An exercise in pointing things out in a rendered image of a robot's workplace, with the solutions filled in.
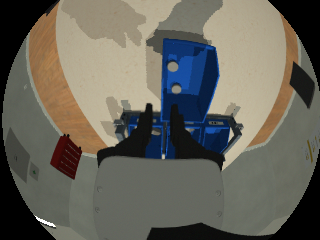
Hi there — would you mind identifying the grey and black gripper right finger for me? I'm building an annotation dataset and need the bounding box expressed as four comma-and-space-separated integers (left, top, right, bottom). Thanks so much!
170, 104, 224, 171

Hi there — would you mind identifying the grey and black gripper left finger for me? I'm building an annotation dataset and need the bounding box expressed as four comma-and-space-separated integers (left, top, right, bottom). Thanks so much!
97, 103, 153, 168

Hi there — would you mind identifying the blue bin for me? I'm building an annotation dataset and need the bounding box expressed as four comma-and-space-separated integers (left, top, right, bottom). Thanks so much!
128, 116, 163, 159
161, 39, 220, 123
165, 122, 201, 159
200, 119, 230, 153

